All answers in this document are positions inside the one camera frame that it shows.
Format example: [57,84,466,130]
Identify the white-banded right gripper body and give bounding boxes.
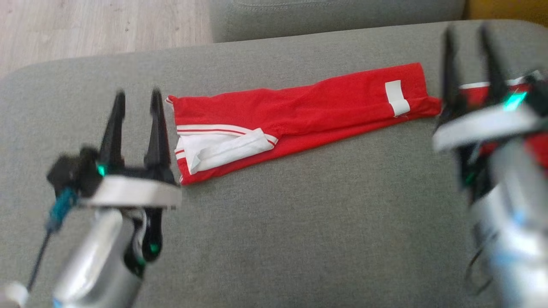
[432,99,545,153]

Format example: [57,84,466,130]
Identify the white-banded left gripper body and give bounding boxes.
[79,168,183,210]

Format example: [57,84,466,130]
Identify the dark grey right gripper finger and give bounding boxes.
[477,24,512,106]
[441,26,465,116]

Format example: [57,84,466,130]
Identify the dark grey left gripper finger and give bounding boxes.
[98,90,127,169]
[143,88,172,172]

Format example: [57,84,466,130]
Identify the red basketball jersey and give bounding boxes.
[165,62,442,186]

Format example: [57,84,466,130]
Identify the red basketball shorts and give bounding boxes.
[459,76,548,172]

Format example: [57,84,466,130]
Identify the large yellow sofa back cushion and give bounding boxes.
[465,0,548,27]

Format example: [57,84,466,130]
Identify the grey sofa back cushion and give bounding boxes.
[208,0,467,43]

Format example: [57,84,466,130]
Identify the large grey sofa ottoman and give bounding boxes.
[0,19,548,308]

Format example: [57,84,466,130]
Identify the black cable with blue plug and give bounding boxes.
[26,187,78,292]

